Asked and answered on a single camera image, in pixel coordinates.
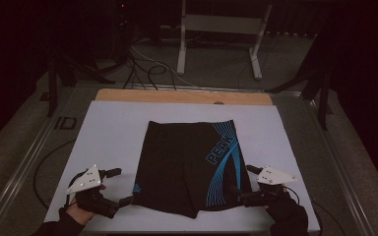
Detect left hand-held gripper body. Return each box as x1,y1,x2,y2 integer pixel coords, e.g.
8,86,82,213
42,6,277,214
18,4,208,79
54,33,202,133
66,164,121,219

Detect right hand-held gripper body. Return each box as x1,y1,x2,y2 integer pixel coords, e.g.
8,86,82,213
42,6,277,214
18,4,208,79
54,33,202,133
242,165,298,208

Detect black shorts with blue stripes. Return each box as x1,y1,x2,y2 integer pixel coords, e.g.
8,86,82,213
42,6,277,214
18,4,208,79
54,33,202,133
131,119,254,219

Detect person's right hand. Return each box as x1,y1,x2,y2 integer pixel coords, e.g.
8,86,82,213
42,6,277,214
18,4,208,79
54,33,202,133
264,186,302,218

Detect person's left hand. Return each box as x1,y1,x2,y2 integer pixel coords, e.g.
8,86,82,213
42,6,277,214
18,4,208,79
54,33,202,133
66,184,107,226

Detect white table sheet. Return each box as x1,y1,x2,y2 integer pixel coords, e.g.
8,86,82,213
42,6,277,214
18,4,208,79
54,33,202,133
43,100,321,232

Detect black metal stand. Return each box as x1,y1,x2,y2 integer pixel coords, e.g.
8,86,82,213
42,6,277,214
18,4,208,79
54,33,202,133
47,48,116,118
265,32,334,131

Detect dark equipment tower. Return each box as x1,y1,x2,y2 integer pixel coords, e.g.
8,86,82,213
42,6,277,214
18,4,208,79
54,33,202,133
78,0,136,67

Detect left hand-held gripper cable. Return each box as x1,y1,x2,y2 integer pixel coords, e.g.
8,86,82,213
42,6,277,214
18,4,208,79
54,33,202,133
63,170,90,210

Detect hand-held gripper cable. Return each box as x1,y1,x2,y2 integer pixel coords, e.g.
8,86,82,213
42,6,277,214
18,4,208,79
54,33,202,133
63,170,90,210
287,186,301,207

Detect right hand-held gripper cable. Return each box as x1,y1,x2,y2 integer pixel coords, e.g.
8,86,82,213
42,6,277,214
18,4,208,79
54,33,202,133
287,186,301,207

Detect thin black floor cable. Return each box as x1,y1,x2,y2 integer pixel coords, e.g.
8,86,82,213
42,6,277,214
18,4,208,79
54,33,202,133
33,139,77,210
311,200,347,236

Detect metal floor rail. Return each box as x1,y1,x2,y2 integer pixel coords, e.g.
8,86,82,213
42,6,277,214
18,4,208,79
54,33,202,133
0,88,77,236
303,94,377,236

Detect black floor cable bundle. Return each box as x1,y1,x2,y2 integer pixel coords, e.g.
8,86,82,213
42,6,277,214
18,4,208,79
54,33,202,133
122,48,178,91

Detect white floor cable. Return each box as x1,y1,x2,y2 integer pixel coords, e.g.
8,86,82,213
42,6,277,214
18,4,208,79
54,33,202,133
130,43,264,93

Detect white metal stand frame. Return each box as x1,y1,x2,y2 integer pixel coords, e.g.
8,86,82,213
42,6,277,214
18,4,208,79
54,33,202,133
176,0,274,82

